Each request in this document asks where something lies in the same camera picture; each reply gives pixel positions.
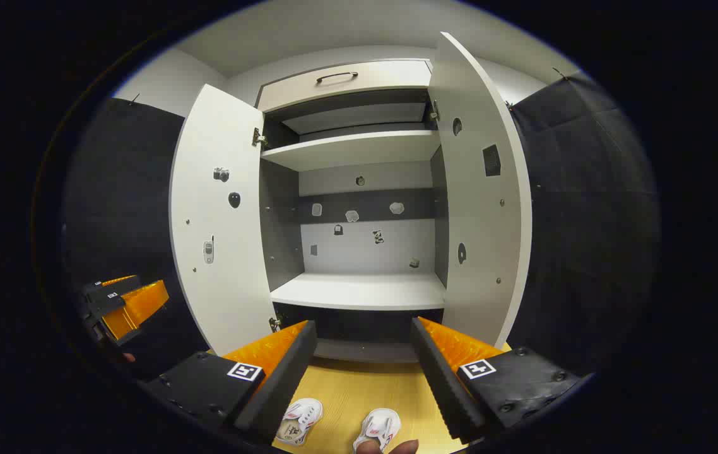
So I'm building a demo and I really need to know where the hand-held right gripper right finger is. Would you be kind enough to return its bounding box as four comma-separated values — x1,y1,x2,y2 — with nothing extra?
409,317,580,442

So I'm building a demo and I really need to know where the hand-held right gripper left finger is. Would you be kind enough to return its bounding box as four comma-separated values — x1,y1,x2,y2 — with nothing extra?
141,320,319,445

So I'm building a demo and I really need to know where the white canvas shoe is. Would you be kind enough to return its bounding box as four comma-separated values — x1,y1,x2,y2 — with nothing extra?
274,397,324,447
353,408,402,453

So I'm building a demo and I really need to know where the white door with camera sticker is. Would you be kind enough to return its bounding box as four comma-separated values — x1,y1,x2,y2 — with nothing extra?
170,84,279,357

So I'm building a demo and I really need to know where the white shoe cabinet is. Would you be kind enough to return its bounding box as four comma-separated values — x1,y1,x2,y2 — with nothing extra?
255,59,454,363

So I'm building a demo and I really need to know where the white door with cat sticker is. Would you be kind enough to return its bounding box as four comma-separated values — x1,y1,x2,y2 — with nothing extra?
428,32,533,351

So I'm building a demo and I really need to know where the white cabinet shelf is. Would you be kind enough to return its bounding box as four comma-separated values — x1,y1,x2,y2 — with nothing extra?
261,131,440,172
269,272,447,311

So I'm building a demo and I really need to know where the white cabinet drawer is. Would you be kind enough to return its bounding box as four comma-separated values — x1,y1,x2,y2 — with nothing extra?
257,60,432,113

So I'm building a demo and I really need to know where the black backdrop cloth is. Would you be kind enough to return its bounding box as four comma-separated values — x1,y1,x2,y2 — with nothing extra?
62,73,659,379

